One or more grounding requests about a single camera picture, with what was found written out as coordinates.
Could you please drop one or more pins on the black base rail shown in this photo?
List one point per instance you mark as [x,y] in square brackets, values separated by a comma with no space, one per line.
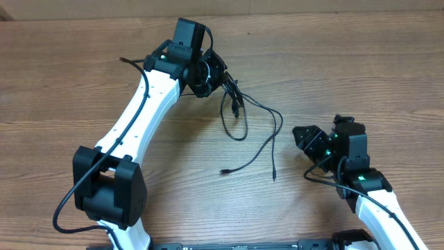
[299,245]

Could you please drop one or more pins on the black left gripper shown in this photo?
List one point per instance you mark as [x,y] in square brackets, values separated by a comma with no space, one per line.
[219,66]

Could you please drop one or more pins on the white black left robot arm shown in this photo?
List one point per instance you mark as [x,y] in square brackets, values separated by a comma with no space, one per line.
[108,182]

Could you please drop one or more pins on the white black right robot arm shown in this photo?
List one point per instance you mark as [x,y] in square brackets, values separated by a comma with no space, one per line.
[343,155]

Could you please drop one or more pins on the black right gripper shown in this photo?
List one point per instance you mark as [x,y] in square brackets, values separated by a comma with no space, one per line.
[311,139]

